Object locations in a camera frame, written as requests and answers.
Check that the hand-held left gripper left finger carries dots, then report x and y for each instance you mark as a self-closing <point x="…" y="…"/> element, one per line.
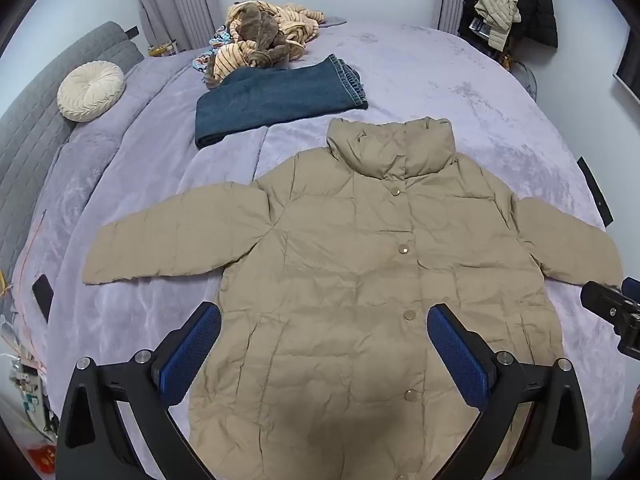
<point x="192" y="355"/>

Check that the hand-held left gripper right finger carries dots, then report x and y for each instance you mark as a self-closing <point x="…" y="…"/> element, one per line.
<point x="457" y="355"/>

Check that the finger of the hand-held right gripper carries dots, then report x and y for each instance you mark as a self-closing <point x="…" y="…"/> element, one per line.
<point x="600" y="299"/>

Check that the beige puffer jacket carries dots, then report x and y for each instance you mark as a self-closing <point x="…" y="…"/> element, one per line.
<point x="350" y="270"/>

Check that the black flat bar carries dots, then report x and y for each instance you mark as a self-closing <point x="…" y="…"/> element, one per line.
<point x="595" y="191"/>

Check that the black phone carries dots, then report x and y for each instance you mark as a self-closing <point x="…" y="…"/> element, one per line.
<point x="43" y="297"/>

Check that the grey floor fan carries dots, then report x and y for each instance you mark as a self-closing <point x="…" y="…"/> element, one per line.
<point x="527" y="82"/>

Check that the lilac fleece bed blanket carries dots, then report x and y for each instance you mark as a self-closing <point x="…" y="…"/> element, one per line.
<point x="450" y="90"/>

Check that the folded blue jeans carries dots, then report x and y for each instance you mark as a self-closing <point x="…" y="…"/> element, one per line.
<point x="270" y="97"/>

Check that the grey quilted headboard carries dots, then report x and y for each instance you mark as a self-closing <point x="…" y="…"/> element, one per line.
<point x="35" y="125"/>

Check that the round cream pleated cushion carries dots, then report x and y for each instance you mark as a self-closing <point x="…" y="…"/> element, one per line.
<point x="91" y="91"/>

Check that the colourful printed cloth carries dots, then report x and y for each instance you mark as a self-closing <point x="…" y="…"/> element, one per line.
<point x="202" y="62"/>

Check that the hanging beige quilted jacket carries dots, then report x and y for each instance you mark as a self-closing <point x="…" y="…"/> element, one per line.
<point x="497" y="12"/>

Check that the hanging black coat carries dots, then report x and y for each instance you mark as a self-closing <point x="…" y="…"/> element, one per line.
<point x="537" y="0"/>

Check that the yellow bedside clutter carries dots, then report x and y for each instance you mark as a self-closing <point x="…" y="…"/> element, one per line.
<point x="162" y="50"/>

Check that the brown knotted plush pillow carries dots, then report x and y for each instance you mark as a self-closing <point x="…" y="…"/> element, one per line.
<point x="260" y="27"/>

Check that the tan striped plush blanket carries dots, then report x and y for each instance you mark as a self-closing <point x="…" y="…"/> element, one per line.
<point x="295" y="22"/>

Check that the small grey cloth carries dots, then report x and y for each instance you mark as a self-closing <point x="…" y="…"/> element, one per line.
<point x="332" y="21"/>

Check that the dark wall screen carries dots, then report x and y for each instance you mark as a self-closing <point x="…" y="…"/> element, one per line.
<point x="631" y="65"/>

